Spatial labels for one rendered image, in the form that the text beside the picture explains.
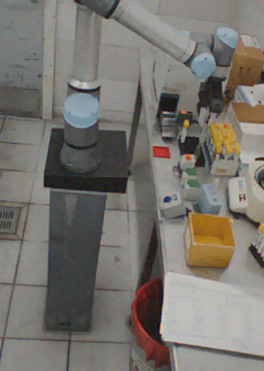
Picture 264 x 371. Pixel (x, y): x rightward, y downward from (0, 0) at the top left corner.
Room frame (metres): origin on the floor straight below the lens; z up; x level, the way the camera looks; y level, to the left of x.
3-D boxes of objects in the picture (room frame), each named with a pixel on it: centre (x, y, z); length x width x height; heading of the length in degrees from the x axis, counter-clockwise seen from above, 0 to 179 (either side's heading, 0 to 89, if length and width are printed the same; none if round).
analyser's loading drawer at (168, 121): (1.70, -0.10, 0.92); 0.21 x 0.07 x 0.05; 9
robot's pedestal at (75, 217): (1.28, 0.19, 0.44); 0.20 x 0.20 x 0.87; 9
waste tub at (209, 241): (1.01, -0.26, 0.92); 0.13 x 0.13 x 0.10; 6
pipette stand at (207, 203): (1.18, -0.27, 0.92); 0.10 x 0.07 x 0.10; 15
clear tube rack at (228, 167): (1.53, -0.32, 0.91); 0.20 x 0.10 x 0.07; 9
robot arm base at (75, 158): (1.28, 0.19, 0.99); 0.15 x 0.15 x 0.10
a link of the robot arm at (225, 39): (1.48, -0.22, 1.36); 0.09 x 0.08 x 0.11; 99
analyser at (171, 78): (1.91, -0.17, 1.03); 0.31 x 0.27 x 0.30; 9
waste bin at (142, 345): (1.09, -0.27, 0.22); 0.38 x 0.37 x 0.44; 9
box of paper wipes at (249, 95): (2.00, -0.51, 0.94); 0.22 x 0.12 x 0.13; 13
